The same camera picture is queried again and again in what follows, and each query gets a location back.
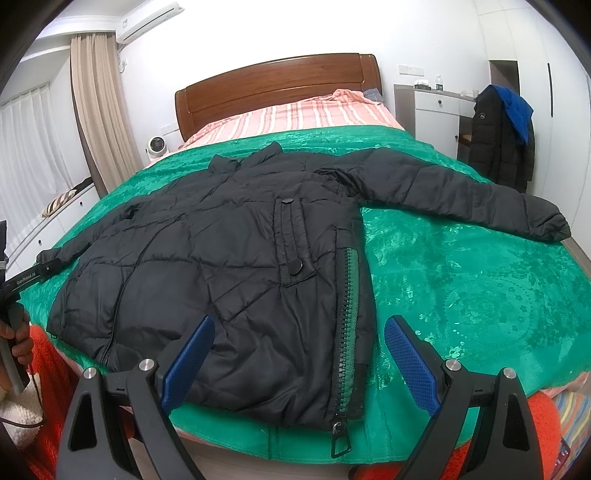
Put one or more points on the white wardrobe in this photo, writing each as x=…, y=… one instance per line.
x=558, y=115

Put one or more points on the grey pillow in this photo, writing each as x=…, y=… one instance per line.
x=373, y=94

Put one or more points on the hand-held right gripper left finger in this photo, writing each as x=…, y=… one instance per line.
x=191, y=355

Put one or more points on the beige curtain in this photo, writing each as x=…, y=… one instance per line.
x=101, y=106

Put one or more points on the person's left hand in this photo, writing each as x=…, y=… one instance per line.
x=22, y=339

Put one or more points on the black cloth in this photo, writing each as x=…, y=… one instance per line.
x=83, y=183

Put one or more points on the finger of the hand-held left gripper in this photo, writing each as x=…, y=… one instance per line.
x=50, y=268

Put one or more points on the white window seat cabinet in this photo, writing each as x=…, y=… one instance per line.
x=51, y=228

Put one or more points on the white air conditioner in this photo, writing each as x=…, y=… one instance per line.
x=145, y=23

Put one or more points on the black puffer jacket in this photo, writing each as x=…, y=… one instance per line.
x=221, y=258

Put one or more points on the white sheer curtain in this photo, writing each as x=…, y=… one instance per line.
x=27, y=152

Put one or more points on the small white fan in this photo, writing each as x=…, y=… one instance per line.
x=157, y=146

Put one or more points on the blue garment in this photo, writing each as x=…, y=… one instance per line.
x=517, y=110

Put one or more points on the hanging black coat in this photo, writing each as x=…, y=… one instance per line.
x=494, y=147

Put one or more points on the pink striped bed sheet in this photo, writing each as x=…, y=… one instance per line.
x=295, y=117

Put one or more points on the person's orange fleece clothing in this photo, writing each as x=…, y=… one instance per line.
x=51, y=369

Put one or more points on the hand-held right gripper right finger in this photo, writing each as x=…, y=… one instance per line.
x=411, y=355

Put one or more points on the colourful striped cloth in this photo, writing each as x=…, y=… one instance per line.
x=575, y=415

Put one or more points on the white wall outlet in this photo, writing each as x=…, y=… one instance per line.
x=171, y=128

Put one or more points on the small bottle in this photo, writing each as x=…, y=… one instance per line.
x=438, y=83

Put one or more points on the white dresser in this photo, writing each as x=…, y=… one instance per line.
x=438, y=115

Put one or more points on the striped cushion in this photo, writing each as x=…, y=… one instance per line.
x=57, y=204

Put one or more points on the wooden bed headboard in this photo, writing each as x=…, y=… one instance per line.
x=272, y=87

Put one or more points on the green floral blanket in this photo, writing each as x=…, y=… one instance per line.
x=461, y=286

